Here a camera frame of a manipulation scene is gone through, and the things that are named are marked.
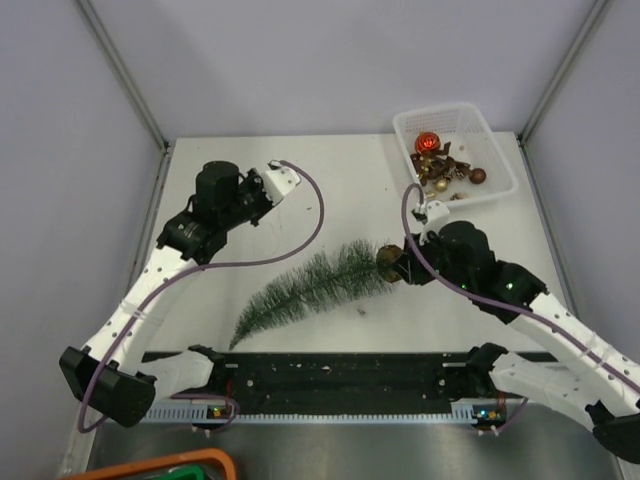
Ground white plastic basket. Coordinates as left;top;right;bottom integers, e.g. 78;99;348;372
392;103;519;210

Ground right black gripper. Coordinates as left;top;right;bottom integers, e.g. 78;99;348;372
392;225;473;291

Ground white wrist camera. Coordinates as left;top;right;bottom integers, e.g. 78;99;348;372
411;200;450;236
260;160;301;206

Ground brown bauble right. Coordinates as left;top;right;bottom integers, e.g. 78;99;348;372
469;168;487;185

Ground red glitter bauble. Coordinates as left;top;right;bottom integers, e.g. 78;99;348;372
414;131;441;154

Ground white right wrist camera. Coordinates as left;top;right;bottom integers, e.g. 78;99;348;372
411;200;450;236

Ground green bin lid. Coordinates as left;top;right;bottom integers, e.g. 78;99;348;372
157;464;220;480

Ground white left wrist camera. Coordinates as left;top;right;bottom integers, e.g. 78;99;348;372
260;160;301;206

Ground orange bin rim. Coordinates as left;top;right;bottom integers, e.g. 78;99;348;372
67;448;238;480

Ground small green christmas tree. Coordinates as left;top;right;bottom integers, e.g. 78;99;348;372
229;239;393;350

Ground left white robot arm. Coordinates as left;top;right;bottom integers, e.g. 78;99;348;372
59;161;300;427

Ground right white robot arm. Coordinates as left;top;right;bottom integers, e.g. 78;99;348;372
378;221;639;464

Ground brown ribbon bow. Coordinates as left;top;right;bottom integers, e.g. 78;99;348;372
410;142;472;186

